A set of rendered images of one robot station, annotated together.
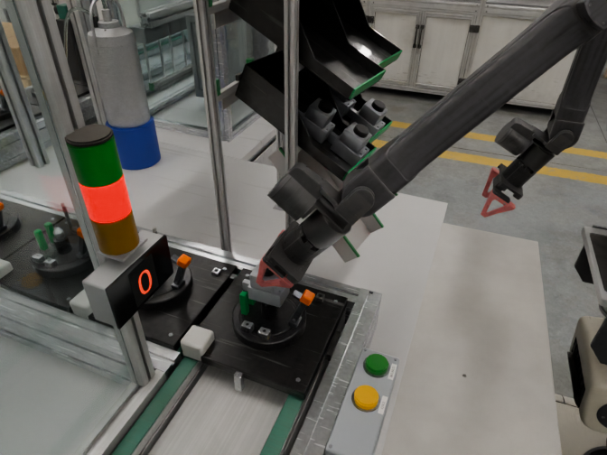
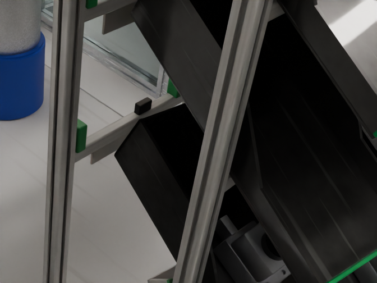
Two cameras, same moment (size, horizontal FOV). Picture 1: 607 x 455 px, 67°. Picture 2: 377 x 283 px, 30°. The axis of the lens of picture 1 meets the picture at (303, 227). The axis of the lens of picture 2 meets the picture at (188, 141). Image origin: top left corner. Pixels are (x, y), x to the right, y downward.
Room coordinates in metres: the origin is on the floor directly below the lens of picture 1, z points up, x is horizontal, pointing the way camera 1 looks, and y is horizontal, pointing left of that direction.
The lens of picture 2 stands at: (0.38, -0.04, 1.76)
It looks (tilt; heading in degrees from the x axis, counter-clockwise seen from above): 38 degrees down; 12
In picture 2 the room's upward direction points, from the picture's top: 11 degrees clockwise
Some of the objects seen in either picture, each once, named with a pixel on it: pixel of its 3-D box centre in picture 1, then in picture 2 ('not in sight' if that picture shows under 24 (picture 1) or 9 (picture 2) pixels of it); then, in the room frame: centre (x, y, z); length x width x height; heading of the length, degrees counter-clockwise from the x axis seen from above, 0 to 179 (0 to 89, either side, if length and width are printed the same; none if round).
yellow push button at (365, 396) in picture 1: (366, 398); not in sight; (0.45, -0.11, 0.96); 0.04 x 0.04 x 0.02
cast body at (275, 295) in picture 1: (263, 280); not in sight; (0.60, 0.07, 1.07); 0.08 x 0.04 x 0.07; 69
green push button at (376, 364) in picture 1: (376, 366); not in sight; (0.51, -0.13, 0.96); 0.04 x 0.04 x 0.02
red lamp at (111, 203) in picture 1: (106, 195); not in sight; (0.47, 0.24, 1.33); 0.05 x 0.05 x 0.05
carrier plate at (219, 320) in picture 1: (269, 324); not in sight; (0.60, 0.06, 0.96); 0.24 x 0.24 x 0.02; 69
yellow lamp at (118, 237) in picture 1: (115, 228); not in sight; (0.47, 0.24, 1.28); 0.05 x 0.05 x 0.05
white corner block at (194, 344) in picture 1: (198, 343); not in sight; (0.55, 0.19, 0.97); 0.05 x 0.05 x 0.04; 69
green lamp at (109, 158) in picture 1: (95, 158); not in sight; (0.47, 0.24, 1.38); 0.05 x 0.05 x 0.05
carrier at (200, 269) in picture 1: (154, 270); not in sight; (0.69, 0.30, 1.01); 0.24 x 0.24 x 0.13; 69
